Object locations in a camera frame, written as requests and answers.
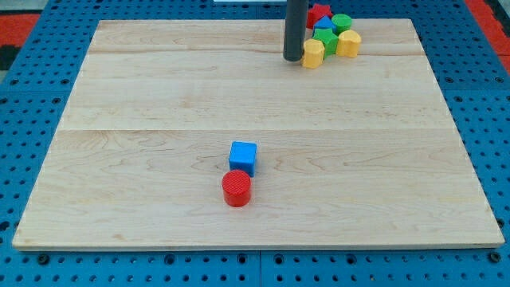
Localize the blue triangle block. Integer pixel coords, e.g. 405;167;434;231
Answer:
313;16;337;33

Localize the red star block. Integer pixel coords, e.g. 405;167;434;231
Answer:
306;3;333;29

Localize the red cylinder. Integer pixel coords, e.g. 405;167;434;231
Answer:
222;170;251;207

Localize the green star block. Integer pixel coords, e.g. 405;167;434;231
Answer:
312;28;338;59

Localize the yellow heart block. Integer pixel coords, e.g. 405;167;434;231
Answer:
335;29;362;58

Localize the yellow pentagon block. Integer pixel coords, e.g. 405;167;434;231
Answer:
301;39;325;69

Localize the green cylinder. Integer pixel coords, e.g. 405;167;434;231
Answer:
331;14;352;35

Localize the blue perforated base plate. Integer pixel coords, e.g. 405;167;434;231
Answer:
1;0;509;286

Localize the wooden board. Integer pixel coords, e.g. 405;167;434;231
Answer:
13;18;504;251

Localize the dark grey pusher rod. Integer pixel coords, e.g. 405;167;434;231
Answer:
283;0;308;62

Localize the blue cube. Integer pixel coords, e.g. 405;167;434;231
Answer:
229;141;257;177

